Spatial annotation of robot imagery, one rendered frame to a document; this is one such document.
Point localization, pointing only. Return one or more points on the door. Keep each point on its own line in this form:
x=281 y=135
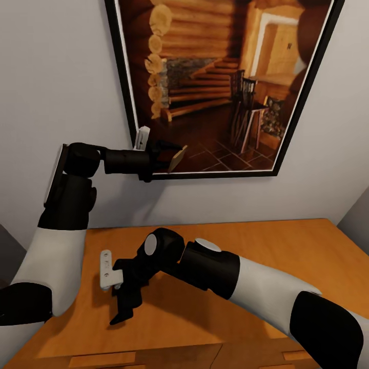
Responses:
x=12 y=255

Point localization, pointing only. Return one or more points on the mousetrap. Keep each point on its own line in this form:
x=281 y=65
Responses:
x=176 y=158
x=114 y=291

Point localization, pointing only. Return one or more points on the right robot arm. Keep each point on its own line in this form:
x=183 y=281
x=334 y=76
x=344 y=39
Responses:
x=334 y=336

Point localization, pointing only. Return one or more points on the cabinet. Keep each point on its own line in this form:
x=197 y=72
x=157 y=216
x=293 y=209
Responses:
x=179 y=326

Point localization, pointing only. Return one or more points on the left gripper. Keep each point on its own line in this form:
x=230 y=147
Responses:
x=145 y=162

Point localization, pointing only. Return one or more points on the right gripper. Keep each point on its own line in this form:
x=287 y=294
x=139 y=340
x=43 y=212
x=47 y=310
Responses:
x=129 y=294

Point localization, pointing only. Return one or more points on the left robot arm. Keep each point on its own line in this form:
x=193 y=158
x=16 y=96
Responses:
x=49 y=278

